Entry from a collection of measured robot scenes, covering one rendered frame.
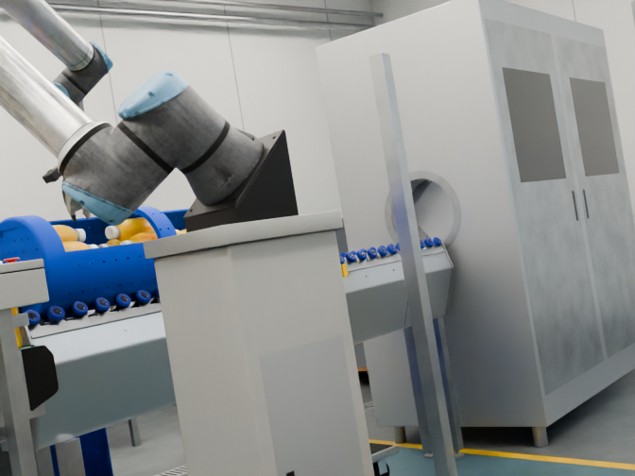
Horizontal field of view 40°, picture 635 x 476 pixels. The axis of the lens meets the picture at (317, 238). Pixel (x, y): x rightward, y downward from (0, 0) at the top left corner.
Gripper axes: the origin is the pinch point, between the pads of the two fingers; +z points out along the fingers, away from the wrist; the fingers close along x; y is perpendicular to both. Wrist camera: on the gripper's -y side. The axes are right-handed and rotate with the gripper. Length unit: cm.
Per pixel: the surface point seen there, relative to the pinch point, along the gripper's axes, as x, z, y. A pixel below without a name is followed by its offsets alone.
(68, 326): -11.1, 29.8, -17.2
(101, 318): -11.0, 29.5, -6.2
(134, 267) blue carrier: -13.2, 17.1, 6.2
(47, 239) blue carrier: -12.4, 6.5, -20.3
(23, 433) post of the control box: -30, 50, -47
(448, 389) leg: -8, 90, 175
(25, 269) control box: -33, 14, -42
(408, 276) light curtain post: -32, 35, 120
